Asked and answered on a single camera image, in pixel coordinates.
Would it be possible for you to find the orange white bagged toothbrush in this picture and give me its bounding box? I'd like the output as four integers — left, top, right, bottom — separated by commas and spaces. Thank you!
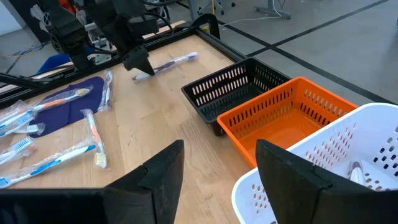
0, 136, 35, 166
0, 86, 94, 125
80, 108, 109, 170

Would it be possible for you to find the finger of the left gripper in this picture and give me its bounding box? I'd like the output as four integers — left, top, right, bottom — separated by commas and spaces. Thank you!
122, 45, 155, 77

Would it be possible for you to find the white perforated plastic basket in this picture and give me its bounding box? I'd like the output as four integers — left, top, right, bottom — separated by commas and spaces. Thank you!
231, 102, 398, 224

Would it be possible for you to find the purple white bagged toothbrush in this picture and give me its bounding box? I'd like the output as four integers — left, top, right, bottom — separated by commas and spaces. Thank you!
97, 70, 114, 113
132, 51, 200, 82

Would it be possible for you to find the navy blue cloth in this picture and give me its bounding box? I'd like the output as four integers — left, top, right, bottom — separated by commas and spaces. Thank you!
29, 76, 106, 138

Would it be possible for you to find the blue chair seat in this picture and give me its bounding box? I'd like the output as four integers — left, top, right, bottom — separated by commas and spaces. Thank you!
36, 53, 72, 75

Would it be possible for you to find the green white bagged toothbrush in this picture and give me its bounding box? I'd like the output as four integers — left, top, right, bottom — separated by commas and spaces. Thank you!
12, 123, 47, 136
347, 161, 365, 185

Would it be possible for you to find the black slotted plastic basket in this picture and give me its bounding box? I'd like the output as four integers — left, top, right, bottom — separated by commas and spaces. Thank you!
181, 57, 292, 137

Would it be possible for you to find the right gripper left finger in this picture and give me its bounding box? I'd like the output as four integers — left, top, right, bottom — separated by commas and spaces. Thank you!
104, 139, 185, 224

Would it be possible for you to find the orange slotted plastic basket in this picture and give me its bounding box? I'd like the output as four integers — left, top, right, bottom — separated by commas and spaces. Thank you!
216, 76, 359, 169

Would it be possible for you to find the white floor cable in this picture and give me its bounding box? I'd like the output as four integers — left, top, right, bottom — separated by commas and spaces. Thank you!
217, 0, 282, 27

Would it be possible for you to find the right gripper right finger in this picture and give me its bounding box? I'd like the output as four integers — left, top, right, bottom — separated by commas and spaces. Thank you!
255, 139, 333, 224

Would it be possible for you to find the grey furniture foot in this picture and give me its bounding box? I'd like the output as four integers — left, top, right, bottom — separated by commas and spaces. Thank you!
254, 0, 293, 20

